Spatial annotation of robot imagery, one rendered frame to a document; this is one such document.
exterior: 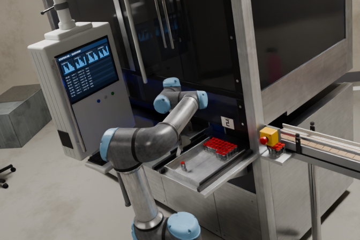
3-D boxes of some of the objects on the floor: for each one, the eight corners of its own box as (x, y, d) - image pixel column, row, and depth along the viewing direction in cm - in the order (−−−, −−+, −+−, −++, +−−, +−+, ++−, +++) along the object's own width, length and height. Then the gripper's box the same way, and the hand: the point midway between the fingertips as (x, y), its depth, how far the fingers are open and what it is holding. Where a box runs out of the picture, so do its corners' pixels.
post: (272, 267, 250) (227, -107, 165) (280, 271, 245) (238, -111, 160) (266, 273, 246) (217, -106, 161) (274, 278, 242) (228, -109, 157)
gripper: (189, 112, 180) (196, 152, 188) (186, 104, 188) (193, 143, 197) (170, 115, 179) (179, 156, 188) (168, 108, 188) (177, 147, 196)
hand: (180, 148), depth 192 cm, fingers closed
